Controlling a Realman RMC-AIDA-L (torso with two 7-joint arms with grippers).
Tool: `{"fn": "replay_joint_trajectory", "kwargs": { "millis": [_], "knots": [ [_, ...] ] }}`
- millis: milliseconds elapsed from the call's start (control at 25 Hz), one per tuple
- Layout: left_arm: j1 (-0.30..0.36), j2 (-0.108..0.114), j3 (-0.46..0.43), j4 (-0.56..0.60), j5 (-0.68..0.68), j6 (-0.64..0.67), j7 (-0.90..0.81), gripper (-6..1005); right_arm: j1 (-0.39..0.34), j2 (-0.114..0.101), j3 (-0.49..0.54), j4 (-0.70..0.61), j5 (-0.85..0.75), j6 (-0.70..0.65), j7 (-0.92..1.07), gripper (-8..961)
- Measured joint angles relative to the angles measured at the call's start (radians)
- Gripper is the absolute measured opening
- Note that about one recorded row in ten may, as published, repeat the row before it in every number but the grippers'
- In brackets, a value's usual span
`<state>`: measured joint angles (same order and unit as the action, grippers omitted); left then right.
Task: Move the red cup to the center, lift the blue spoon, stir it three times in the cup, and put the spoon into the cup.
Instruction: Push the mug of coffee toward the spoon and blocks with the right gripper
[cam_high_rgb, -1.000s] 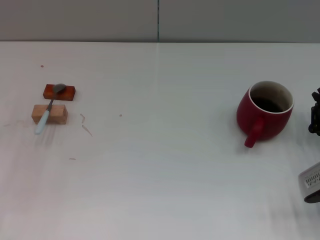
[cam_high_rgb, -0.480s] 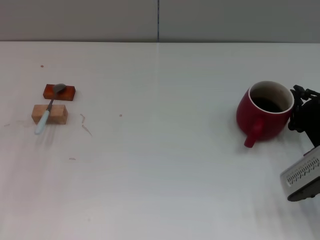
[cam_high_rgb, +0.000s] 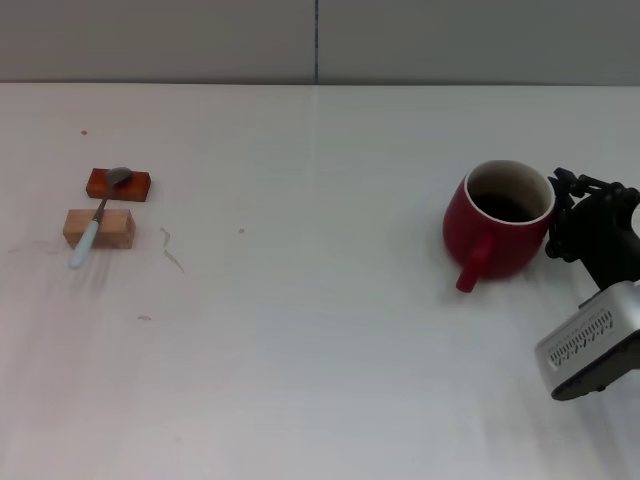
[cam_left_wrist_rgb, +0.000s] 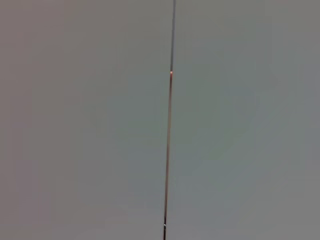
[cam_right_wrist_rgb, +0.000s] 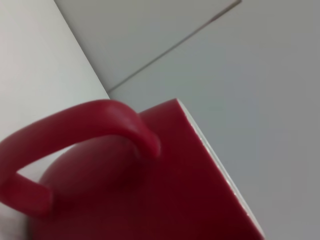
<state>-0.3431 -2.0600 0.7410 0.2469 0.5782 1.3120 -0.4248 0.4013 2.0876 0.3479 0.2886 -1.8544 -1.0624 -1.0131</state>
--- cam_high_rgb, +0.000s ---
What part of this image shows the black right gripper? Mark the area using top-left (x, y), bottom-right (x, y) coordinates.
top-left (544, 167), bottom-right (640, 292)

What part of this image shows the red ceramic cup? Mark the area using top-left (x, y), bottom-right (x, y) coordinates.
top-left (442, 159), bottom-right (557, 295)

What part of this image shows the light wooden block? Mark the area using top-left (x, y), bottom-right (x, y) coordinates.
top-left (62, 208), bottom-right (137, 250)

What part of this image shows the blue handled metal spoon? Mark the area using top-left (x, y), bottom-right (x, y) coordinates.
top-left (68, 166), bottom-right (134, 271)

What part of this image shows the red-brown wooden block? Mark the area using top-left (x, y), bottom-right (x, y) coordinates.
top-left (85, 168), bottom-right (152, 203)

